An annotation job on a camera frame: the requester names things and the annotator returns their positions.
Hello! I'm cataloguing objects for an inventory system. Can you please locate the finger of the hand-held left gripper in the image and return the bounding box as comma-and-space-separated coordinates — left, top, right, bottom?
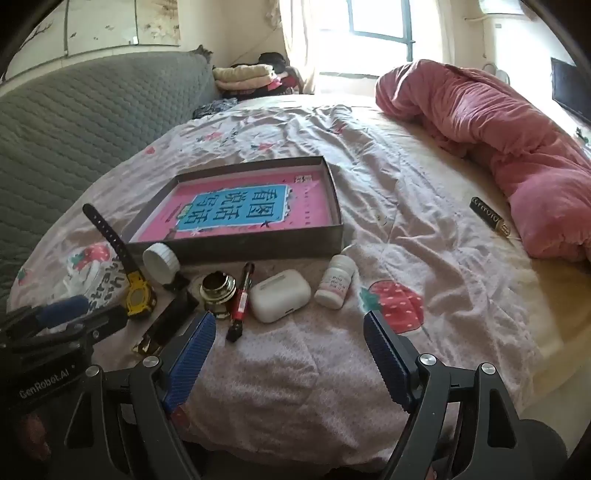
46, 305, 129, 344
4, 295, 90, 330

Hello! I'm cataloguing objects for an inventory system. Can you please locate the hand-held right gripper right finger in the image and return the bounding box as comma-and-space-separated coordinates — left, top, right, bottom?
362, 310, 532, 480

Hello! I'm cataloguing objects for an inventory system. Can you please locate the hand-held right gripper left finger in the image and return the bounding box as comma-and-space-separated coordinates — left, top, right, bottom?
62, 311, 218, 480

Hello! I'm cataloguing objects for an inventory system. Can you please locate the black and yellow wristwatch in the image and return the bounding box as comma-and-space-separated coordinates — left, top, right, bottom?
82, 203, 158, 320

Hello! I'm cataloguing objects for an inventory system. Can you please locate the black rectangular case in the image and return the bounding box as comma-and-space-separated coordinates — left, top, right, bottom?
134, 291, 200, 357

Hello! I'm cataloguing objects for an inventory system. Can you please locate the glass ink bottle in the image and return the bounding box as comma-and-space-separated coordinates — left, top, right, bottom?
191, 272, 238, 320

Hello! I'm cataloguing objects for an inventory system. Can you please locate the red and black lighter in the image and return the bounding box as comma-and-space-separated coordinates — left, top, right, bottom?
225, 261, 256, 343

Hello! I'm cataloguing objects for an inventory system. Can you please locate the white pill bottle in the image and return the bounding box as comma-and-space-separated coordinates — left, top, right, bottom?
314, 255, 357, 309

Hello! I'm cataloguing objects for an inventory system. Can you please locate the white earbuds case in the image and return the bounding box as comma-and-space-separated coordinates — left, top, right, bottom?
249, 269, 312, 324

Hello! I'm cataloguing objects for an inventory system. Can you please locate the shallow brown cardboard box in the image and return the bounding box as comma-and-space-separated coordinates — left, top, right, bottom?
124, 156, 345, 265

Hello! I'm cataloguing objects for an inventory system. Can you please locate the person's left hand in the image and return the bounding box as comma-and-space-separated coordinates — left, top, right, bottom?
16, 412, 52, 460

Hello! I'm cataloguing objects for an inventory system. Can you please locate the strawberry print bed sheet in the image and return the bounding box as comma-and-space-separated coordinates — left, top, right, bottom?
7, 95, 591, 462

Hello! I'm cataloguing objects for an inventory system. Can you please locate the pink and blue book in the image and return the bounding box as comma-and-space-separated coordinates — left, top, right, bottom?
134, 168, 335, 241

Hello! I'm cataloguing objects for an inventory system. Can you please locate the dark tube with gold print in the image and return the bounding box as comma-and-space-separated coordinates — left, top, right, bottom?
470, 196, 513, 238

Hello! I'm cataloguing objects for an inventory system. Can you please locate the grey quilted headboard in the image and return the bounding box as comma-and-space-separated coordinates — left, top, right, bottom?
0, 48, 222, 296

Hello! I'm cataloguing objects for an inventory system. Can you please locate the dark patterned cloth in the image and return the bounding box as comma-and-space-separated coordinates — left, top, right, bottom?
194, 98, 238, 119

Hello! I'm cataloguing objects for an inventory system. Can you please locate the pink duvet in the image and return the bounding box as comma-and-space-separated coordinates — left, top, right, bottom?
375, 59, 591, 263

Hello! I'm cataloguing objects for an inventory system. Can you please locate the pile of folded clothes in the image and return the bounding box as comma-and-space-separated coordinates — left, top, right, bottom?
212, 53, 305, 100

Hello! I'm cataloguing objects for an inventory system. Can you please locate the black television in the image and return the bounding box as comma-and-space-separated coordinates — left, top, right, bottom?
550, 58, 591, 125

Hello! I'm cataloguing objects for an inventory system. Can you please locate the cream curtain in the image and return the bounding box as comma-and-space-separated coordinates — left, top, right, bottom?
277, 0, 324, 95

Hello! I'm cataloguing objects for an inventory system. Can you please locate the window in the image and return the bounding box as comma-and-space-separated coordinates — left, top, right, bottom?
318, 0, 451, 77

